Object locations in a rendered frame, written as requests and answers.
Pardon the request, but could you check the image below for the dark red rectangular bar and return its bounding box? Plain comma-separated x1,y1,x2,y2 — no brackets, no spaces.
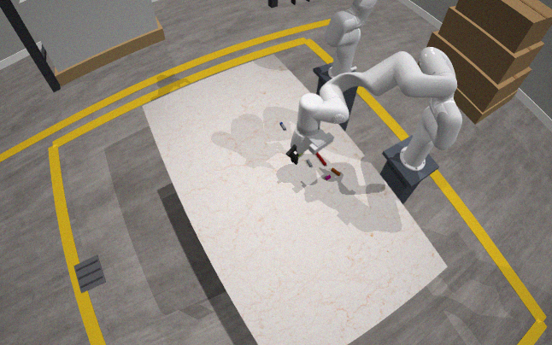
316,153,326,166

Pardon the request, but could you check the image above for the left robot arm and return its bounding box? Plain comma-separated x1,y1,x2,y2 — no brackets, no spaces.
297,47,462,171

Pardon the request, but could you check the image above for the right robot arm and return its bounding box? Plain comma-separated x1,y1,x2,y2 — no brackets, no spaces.
325,0,378,79

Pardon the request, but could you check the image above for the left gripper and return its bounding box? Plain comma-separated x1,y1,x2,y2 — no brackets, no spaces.
286,128,312,165

